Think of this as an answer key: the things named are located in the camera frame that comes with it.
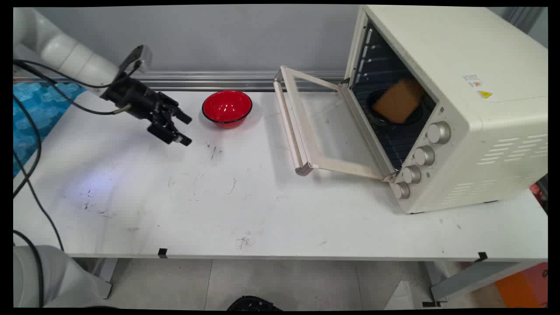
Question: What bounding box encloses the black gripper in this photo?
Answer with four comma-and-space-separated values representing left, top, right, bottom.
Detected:
100, 75, 193, 147

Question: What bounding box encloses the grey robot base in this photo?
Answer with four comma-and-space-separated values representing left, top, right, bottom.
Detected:
13, 244, 112, 308

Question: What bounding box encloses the red bowl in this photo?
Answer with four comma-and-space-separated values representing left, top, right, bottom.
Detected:
202, 90, 253, 129

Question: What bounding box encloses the glass oven door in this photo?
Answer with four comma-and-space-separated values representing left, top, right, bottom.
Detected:
273, 66, 396, 182

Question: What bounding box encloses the blue patterned cloth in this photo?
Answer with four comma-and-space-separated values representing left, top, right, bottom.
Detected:
13, 81, 87, 177

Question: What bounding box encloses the metal table leg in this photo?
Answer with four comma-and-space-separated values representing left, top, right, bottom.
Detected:
73, 258, 119, 300
422, 261, 525, 308

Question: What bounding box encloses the black round object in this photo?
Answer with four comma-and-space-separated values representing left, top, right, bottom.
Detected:
226, 296, 283, 312

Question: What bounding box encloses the black round plate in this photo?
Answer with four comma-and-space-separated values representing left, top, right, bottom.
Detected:
366, 89, 424, 127

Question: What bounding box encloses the orange sponge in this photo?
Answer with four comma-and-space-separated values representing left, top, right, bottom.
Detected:
372, 79, 426, 124

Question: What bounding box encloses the cream toaster oven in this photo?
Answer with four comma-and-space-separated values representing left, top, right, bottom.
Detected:
344, 5, 548, 214

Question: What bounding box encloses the orange box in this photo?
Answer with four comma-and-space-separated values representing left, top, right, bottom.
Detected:
494, 262, 548, 308

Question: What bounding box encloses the aluminium rail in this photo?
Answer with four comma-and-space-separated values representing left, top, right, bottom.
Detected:
13, 71, 347, 92

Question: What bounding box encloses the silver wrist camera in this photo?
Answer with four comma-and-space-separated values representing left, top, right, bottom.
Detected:
117, 44, 153, 76

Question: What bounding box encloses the black thin cable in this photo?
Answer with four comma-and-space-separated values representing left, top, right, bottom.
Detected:
13, 59, 143, 116

